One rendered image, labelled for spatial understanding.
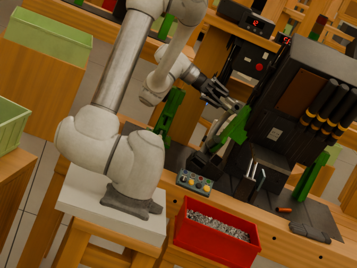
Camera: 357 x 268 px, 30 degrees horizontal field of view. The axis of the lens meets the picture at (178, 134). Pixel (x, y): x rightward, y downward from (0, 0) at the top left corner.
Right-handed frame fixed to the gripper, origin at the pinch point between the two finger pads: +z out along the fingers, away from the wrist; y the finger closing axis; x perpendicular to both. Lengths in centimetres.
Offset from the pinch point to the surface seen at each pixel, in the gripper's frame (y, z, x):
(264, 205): -27.7, 38.0, 4.0
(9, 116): -63, -74, 10
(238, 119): -8.2, 4.5, -7.4
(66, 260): -105, -26, -19
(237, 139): -13.6, 9.9, -3.1
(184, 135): -5.2, -3.2, 39.0
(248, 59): 24.0, -5.1, -3.7
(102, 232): -93, -23, -30
